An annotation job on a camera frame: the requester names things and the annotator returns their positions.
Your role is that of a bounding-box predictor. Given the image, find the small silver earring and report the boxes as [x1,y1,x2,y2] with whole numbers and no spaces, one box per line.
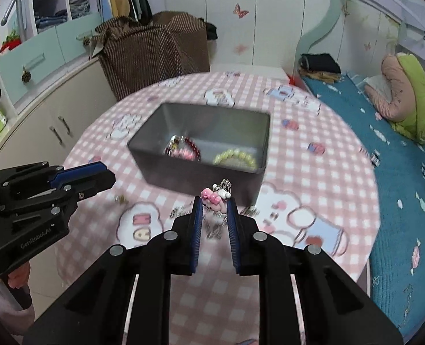
[114,195,128,205]

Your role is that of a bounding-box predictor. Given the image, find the cream cupboard with handles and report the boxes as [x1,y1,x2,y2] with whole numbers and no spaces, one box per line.
[0,59,116,170]

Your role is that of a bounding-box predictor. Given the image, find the person's hand on handle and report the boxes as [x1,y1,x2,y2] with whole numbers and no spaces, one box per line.
[0,262,31,289]

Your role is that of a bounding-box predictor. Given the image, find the brown dotted fabric bag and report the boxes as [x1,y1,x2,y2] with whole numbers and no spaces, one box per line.
[90,11,218,101]

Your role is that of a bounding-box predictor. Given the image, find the pink checkered tablecloth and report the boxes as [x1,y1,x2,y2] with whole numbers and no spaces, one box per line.
[57,72,380,344]

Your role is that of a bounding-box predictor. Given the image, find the pink bow hair clip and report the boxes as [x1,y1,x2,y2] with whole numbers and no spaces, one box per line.
[200,179,232,214]

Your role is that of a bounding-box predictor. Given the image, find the pink and green pillow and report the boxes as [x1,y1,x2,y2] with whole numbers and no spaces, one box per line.
[365,53,425,145]

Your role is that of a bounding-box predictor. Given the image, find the folded dark clothes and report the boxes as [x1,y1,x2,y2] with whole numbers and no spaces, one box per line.
[298,53,341,84]

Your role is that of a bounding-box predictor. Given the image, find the teal patterned bed sheet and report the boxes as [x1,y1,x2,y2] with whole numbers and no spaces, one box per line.
[304,76,425,341]

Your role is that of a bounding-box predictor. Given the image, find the mint drawer cabinet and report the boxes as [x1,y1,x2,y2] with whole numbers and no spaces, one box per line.
[0,0,102,107]

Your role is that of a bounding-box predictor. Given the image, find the yellow-green bead bracelet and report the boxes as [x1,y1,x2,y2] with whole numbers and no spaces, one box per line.
[212,148,259,171]

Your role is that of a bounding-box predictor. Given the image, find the dark red bead bracelet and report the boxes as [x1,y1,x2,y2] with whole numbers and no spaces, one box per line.
[163,135,202,162]

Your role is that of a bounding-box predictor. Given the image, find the grey metal tin box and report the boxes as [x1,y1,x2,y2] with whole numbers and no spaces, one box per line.
[127,103,271,206]

